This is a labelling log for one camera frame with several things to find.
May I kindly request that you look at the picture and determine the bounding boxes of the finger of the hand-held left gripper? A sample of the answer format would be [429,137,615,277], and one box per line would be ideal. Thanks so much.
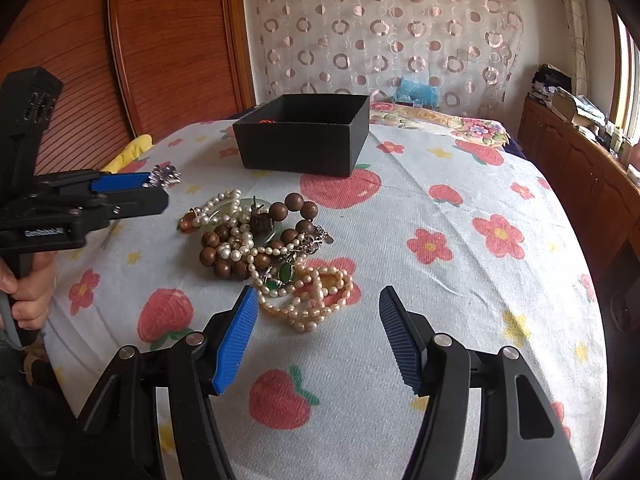
[32,170,152,196]
[75,187,169,223]

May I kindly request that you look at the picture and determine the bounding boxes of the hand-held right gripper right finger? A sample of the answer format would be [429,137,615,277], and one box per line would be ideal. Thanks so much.
[378,286,583,480]

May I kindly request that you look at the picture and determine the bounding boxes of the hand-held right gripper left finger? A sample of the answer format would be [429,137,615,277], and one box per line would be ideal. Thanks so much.
[60,285,260,480]

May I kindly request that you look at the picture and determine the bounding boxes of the silver crystal brooch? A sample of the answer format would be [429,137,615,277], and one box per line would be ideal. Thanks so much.
[142,164,182,190]

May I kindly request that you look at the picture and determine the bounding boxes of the white pearl bracelet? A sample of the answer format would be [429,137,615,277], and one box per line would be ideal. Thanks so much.
[191,189,257,261]

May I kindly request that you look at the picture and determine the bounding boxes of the green gem pendant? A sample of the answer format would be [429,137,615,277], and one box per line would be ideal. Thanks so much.
[265,262,296,296]

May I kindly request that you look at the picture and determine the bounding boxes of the peach pearl necklace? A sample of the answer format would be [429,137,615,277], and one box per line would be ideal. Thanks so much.
[247,245,356,333]

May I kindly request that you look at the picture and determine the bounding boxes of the small bronze charm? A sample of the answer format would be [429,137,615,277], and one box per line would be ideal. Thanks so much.
[249,195,273,233]

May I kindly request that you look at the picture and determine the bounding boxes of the silver chain bracelet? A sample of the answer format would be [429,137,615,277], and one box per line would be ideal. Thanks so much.
[292,225,333,256]

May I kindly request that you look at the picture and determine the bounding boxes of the brown wooden bead bracelet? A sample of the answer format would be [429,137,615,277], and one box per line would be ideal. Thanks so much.
[200,192,319,281]

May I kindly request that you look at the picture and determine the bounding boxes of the black cardboard box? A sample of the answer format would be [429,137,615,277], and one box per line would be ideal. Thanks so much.
[233,93,371,178]

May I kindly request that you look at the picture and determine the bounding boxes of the person's left hand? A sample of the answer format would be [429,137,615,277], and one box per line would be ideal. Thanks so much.
[0,251,57,332]

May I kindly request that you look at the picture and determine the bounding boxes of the yellow plush toy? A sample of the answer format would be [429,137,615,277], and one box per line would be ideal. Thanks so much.
[100,134,152,173]

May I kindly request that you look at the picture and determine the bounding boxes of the strawberry print blanket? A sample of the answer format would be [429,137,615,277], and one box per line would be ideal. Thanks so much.
[42,120,608,480]

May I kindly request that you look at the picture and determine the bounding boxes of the wooden slatted wardrobe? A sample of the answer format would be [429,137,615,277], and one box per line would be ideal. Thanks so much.
[0,0,256,186]

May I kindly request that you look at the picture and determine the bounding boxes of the dark blue bed sheet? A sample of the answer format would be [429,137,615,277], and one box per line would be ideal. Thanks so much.
[502,130,526,158]

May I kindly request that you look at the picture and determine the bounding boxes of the floral blanket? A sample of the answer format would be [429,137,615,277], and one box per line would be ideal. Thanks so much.
[370,101,511,153]

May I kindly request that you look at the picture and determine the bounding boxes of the wooden side cabinet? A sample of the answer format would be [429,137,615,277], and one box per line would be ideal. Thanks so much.
[517,97,640,271]

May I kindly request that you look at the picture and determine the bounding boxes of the blue mesh bag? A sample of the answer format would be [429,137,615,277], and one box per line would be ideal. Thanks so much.
[395,77,438,106]

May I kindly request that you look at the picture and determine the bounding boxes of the pile of dark clothes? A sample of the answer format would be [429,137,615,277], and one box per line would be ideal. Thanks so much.
[530,63,573,98]

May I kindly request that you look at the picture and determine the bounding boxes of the window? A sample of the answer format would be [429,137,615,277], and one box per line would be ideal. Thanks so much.
[612,10,640,131]

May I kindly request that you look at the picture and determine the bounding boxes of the circle pattern window curtain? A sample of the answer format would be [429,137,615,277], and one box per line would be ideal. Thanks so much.
[545,0,588,98]

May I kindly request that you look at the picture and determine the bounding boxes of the circle pattern wall curtain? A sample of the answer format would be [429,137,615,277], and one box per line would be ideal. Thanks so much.
[240,0,523,116]

